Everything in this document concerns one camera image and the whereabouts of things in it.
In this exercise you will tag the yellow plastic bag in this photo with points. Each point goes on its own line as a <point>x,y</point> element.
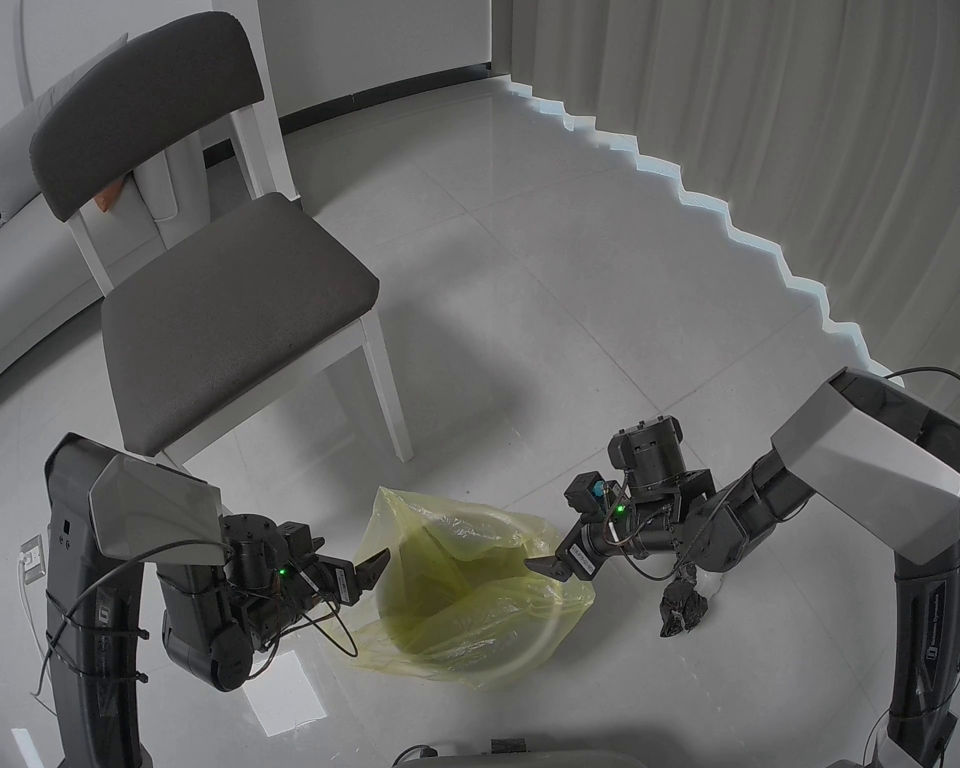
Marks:
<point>480,622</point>

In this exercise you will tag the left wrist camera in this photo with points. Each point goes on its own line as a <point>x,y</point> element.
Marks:
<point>296,536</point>

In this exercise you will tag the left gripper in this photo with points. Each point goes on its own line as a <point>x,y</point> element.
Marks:
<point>322,581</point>

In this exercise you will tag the pale grey sofa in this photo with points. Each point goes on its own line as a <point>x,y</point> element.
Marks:
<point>45,285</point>

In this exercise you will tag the black plastic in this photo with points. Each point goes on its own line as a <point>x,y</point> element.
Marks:
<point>682,607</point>

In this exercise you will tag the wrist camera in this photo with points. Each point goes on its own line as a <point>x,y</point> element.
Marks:
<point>583,495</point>
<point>296,536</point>

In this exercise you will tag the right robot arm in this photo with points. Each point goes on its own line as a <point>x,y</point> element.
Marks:
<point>862,465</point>

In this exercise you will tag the white wrapper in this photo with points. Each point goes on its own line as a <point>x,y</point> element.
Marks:
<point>718,583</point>

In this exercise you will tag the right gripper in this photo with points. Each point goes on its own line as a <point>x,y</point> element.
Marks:
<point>600,540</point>

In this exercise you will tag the grey cushioned white chair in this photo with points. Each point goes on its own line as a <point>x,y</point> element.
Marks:
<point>225,315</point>

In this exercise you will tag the grey cushion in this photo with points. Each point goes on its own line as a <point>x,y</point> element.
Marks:
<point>19,150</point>

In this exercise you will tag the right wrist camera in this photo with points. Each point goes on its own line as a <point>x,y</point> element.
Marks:
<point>583,495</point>

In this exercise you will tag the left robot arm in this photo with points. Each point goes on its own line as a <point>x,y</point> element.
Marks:
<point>150,510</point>

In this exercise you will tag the orange cushion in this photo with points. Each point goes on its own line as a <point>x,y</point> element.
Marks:
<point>111,196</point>

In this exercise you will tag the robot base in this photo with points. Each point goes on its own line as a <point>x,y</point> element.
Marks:
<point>525,757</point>

